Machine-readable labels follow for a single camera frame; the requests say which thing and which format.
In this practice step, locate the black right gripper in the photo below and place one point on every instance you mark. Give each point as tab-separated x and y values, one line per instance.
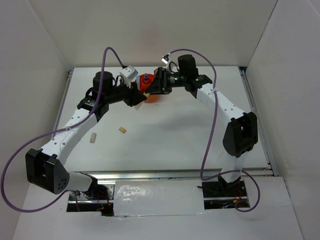
159	85

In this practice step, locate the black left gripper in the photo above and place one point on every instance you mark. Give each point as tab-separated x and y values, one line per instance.
134	96

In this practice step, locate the small blue-capped glue bottle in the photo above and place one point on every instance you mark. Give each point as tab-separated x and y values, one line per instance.
146	78

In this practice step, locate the blue-capped clear tube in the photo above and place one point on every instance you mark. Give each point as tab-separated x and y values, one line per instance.
138	81

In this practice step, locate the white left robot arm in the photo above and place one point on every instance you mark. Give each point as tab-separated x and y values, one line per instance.
45	167

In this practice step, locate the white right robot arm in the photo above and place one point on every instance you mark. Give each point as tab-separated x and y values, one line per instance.
240	127

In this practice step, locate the small tan eraser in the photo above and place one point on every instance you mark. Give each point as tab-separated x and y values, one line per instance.
123	130

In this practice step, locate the beige eraser block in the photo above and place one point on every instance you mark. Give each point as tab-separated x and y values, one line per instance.
93	137

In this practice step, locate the white foil-covered panel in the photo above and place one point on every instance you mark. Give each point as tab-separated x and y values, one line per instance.
158	198

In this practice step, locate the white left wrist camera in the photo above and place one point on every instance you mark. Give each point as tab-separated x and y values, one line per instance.
129	75

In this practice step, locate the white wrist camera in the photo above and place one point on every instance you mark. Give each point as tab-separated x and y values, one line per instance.
166	60
129	75

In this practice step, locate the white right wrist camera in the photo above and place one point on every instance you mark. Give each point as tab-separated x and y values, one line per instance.
166	60

